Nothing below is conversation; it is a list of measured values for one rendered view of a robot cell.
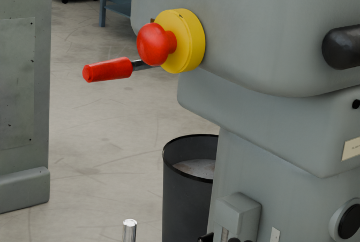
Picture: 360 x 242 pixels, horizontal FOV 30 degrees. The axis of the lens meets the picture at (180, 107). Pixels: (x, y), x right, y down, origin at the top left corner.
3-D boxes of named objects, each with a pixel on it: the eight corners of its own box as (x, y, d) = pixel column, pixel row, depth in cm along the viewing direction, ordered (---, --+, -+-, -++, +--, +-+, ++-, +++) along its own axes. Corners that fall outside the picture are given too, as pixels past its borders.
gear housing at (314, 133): (326, 188, 66) (344, 94, 63) (169, 106, 83) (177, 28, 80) (486, 123, 88) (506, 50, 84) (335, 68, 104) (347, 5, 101)
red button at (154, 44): (156, 73, 60) (159, 30, 59) (129, 60, 63) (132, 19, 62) (183, 68, 62) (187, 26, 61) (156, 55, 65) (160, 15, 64)
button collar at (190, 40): (187, 82, 62) (193, 19, 60) (147, 63, 66) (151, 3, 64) (203, 78, 63) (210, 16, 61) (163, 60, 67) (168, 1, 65)
